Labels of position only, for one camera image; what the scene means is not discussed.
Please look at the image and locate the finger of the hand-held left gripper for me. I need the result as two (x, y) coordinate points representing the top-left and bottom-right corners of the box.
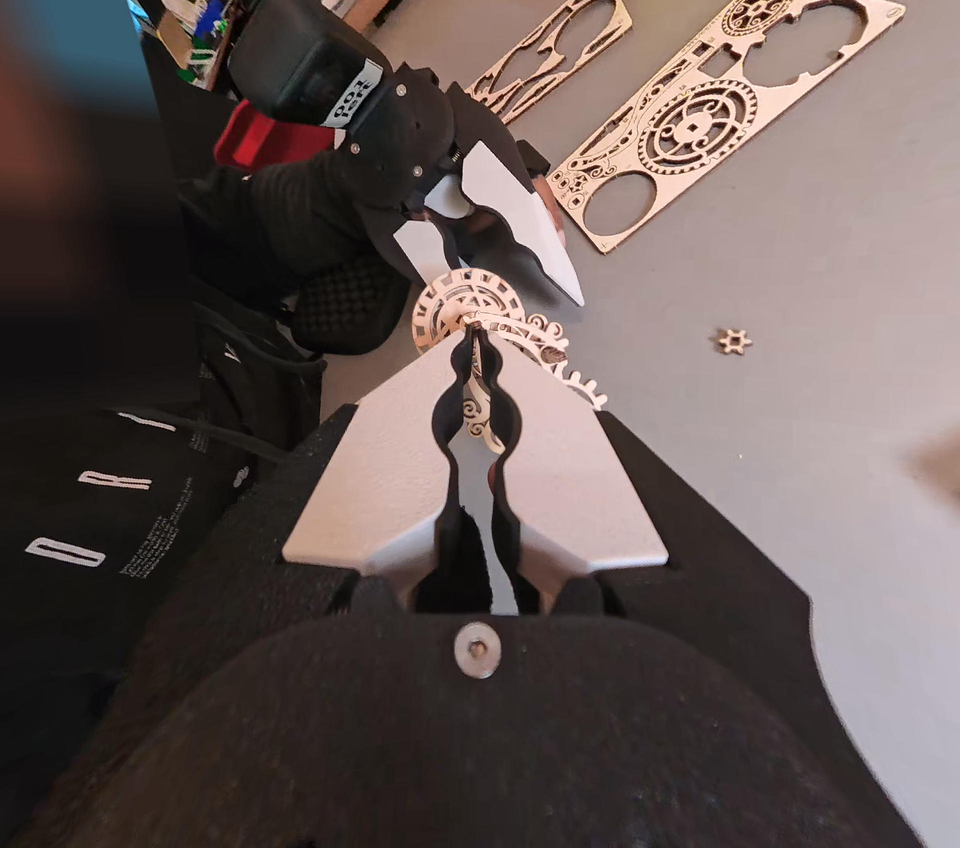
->
(391, 217), (462, 285)
(426, 138), (586, 308)

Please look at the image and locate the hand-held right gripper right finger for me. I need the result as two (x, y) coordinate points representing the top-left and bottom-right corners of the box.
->
(476, 331), (670, 615)

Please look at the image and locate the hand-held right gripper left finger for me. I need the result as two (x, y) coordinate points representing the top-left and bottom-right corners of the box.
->
(282, 325), (481, 613)

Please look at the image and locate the wooden gear clock assembly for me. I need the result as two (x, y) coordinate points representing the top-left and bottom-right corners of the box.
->
(411, 267), (609, 455)

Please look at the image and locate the person's left forearm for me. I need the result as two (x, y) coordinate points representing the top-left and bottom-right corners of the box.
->
(180, 151), (391, 294)

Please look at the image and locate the grey desk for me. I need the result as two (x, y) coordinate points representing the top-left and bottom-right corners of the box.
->
(318, 0), (960, 848)

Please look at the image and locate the person's left hand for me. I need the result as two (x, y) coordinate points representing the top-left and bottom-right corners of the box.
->
(536, 187), (567, 246)

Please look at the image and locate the black mesh fabric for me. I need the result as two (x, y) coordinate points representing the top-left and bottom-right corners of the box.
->
(288, 256), (414, 356)

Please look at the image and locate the orange folded object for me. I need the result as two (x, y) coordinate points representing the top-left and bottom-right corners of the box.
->
(213, 100), (335, 168)

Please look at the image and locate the small plywood parts sheet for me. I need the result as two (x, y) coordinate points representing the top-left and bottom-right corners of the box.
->
(465, 0), (633, 126)

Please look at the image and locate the person's black hoodie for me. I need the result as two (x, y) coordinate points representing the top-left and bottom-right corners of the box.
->
(0, 113), (331, 827)

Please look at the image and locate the large plywood parts sheet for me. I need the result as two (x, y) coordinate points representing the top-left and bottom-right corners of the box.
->
(549, 0), (906, 255)

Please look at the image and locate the black hoodie drawstring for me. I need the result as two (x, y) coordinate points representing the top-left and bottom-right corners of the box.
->
(142, 409), (301, 467)

